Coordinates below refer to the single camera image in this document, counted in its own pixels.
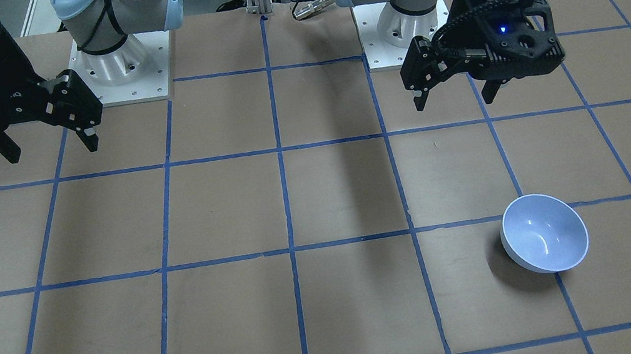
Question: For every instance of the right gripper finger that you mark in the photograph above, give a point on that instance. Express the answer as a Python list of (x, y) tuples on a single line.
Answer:
[(89, 138), (8, 148)]

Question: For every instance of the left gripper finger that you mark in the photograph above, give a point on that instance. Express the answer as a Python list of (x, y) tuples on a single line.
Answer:
[(490, 90), (420, 100)]

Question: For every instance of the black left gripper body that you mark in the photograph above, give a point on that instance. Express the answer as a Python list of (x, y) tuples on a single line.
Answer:
[(469, 33)]

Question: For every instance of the blue bowl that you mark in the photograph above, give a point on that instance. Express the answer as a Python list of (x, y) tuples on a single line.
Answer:
[(543, 234)]

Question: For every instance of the silver metal cylinder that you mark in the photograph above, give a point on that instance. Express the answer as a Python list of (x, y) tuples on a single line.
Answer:
[(311, 9)]

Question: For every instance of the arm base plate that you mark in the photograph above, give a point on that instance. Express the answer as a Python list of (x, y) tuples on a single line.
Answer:
[(137, 72), (385, 34)]

